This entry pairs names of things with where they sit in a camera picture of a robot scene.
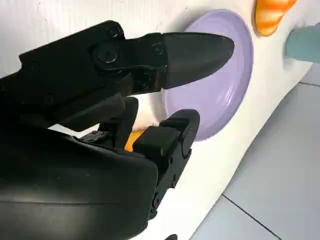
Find orange and white bread roll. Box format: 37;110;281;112
124;129;146;153
254;0;298;38

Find pale green mug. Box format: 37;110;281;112
283;21;320;63

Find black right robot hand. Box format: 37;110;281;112
0;20;235;240

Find lilac plate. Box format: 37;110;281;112
163;9;255;143

